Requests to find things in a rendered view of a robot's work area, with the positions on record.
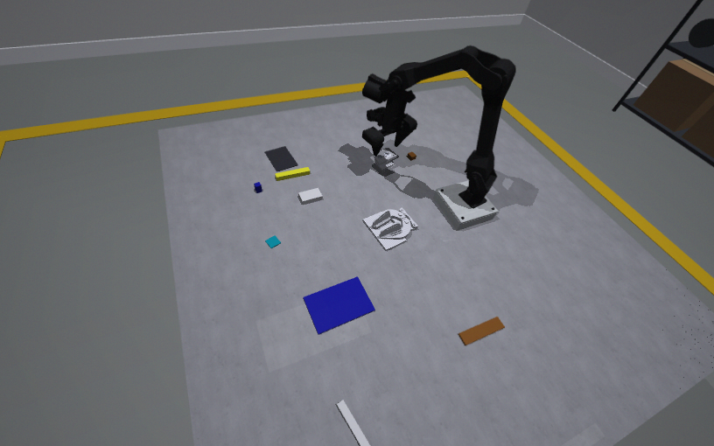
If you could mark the yellow rectangular bar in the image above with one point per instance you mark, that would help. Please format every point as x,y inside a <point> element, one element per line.
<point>292,174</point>

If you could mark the brown flat rectangular plate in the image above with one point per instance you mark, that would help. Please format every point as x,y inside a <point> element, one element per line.
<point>481,330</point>

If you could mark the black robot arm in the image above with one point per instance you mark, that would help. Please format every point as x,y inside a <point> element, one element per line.
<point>495,76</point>

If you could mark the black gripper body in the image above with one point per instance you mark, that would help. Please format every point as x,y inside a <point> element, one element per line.
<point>391,123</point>

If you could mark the grey flat bar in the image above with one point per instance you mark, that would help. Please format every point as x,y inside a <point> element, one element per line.
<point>353,425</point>

